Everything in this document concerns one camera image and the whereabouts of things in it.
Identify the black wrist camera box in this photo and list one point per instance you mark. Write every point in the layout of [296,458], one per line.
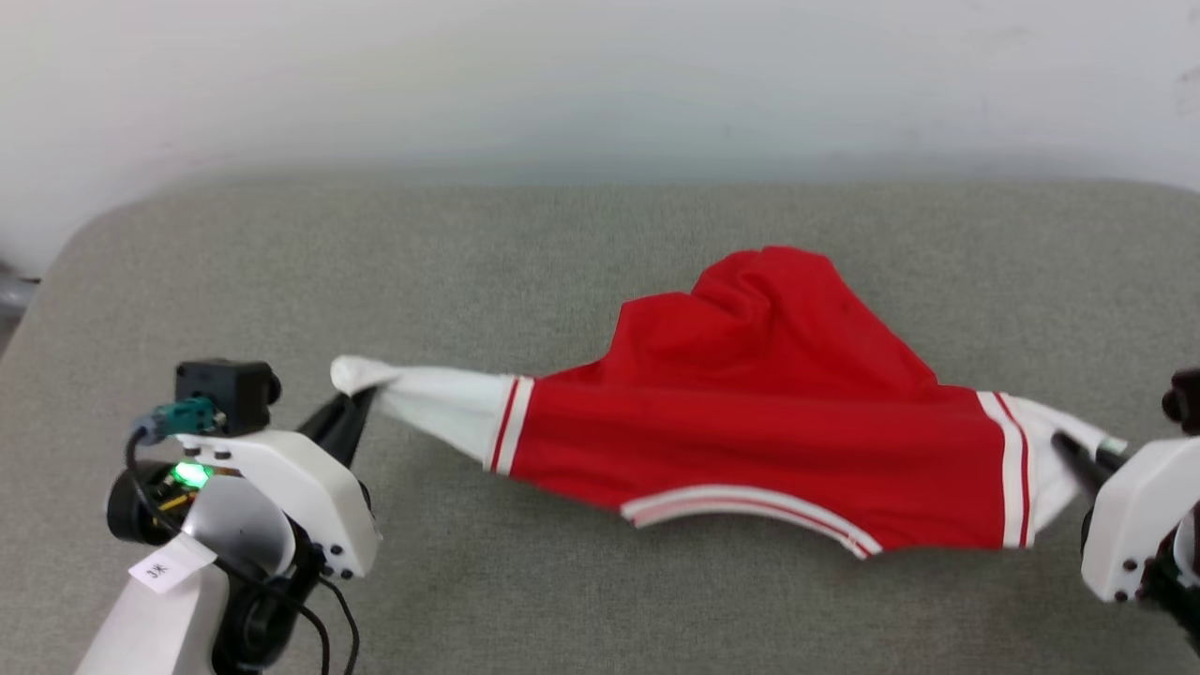
[1183,401]
[225,394]

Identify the white paper label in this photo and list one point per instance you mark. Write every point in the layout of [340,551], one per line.
[169,567]

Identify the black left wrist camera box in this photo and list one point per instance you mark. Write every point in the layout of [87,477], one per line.
[225,394]

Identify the teal left camera connector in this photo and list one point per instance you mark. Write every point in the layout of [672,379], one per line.
[183,414]

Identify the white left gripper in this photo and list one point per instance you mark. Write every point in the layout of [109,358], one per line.
[300,487]

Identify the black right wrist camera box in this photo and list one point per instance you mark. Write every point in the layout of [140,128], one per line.
[1183,401]

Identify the grey metal frame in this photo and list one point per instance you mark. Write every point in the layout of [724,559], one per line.
[11,295]

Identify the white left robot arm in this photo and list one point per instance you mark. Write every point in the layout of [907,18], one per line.
[159,619]

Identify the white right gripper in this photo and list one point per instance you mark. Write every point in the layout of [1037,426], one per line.
[1139,516]

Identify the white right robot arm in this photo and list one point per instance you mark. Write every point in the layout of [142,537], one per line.
[1179,581]

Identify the grey fabric sofa cushion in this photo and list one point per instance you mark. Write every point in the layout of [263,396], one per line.
[600,600]

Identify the red white sports jersey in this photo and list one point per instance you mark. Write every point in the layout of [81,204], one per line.
[750,422]

